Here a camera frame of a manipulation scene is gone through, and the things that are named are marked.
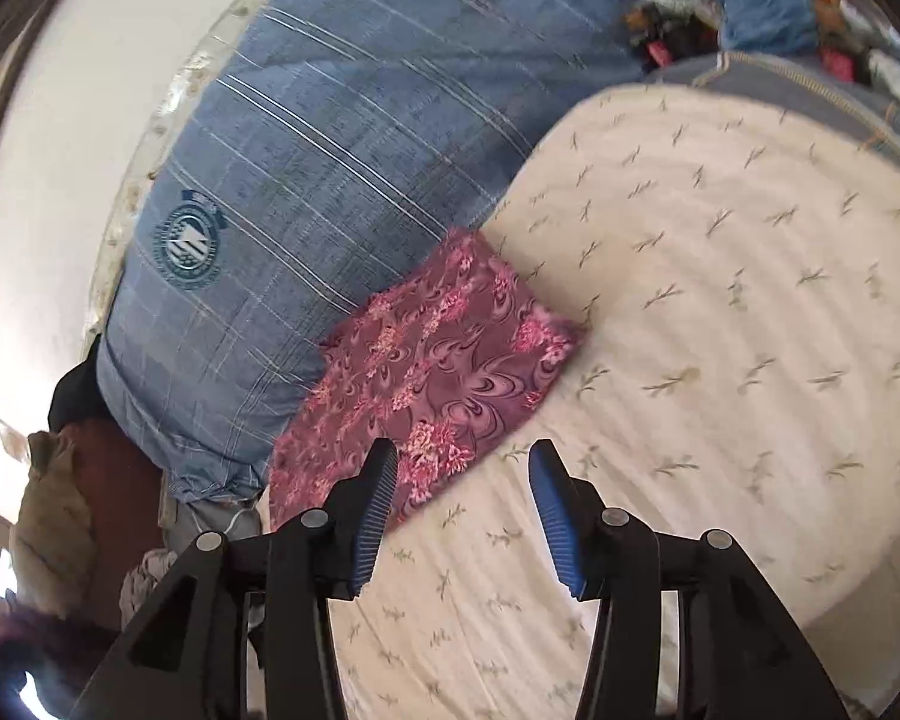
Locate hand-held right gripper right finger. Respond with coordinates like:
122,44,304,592
528,438,850,720

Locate grey crumpled cloth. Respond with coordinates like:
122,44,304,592
118,546,182,635

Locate cream leaf print mattress pad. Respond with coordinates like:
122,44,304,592
266,81,900,720

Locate blue plaid pillow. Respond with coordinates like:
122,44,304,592
94,0,650,505

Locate beige cloth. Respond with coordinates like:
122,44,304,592
9,430,97,617

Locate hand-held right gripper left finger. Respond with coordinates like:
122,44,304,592
67,438,399,720

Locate maroon floral shirt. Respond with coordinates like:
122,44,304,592
266,227,587,535

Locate black cloth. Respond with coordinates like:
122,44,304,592
47,334,107,437

